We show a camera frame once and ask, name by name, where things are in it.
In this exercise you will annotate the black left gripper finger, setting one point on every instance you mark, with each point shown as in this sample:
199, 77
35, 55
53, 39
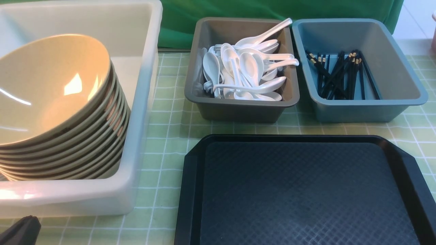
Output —
23, 232

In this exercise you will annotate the yellow noodle bowl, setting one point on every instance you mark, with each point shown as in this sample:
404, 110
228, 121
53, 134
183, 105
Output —
49, 84

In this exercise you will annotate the white soup spoon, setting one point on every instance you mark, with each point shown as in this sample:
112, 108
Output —
266, 87

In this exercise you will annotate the green checkered table mat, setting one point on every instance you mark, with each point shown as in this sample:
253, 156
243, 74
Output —
175, 126

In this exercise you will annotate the black serving tray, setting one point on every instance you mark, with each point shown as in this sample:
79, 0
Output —
240, 189

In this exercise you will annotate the white plastic bin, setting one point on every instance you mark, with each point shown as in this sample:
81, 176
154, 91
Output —
129, 29

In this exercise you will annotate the green backdrop cloth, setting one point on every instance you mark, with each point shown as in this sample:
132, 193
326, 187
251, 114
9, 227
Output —
179, 17

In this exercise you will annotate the brown spoon bin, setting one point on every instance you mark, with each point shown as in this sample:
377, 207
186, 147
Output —
218, 30

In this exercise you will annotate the pile of white spoons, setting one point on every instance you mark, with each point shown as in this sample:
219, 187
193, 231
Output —
250, 62

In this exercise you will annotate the pile of black chopsticks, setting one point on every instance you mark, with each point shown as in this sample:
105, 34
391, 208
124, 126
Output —
349, 75

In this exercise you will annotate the blue chopstick bin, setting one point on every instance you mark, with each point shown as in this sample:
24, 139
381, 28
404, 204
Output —
398, 85

